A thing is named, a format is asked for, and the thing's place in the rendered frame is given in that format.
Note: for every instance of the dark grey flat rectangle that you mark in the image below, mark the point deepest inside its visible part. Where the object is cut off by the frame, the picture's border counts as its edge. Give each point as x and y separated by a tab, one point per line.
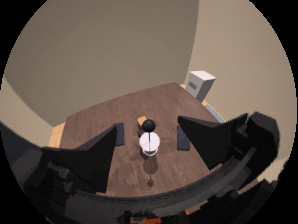
120	134
183	141

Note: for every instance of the white french press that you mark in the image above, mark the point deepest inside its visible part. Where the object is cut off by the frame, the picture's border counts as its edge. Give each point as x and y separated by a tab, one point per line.
149	141

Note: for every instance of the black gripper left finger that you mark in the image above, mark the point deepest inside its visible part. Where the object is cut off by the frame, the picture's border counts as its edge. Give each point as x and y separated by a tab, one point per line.
91	162

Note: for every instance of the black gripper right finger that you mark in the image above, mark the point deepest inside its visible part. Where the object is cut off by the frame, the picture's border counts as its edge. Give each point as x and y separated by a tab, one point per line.
210	139

